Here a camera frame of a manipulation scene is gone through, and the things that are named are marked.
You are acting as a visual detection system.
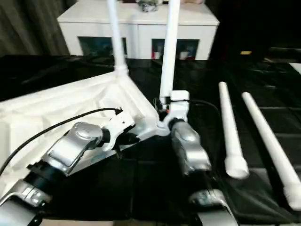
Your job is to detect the white plastic table leg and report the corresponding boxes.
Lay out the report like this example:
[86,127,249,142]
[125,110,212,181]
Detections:
[159,0,182,101]
[241,92,301,210]
[107,0,129,80]
[218,81,250,180]

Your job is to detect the white plastic table top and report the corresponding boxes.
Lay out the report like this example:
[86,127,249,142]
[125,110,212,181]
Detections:
[0,68,171,196]

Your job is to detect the black table mat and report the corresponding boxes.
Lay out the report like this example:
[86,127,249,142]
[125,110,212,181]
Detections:
[0,54,301,226]

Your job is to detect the black white spotted toy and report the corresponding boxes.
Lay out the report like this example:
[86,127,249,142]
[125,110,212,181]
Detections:
[138,0,161,13]

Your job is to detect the white cabinet with glass doors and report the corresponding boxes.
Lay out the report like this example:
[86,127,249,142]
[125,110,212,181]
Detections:
[57,0,221,61]

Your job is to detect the black cabinet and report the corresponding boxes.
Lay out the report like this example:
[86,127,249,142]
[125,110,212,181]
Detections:
[210,0,301,62]

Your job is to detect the grey curtain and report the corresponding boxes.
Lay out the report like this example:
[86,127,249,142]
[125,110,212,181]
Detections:
[0,0,71,57]

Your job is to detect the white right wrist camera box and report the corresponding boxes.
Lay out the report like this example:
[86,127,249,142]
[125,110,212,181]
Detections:
[164,90,190,128]

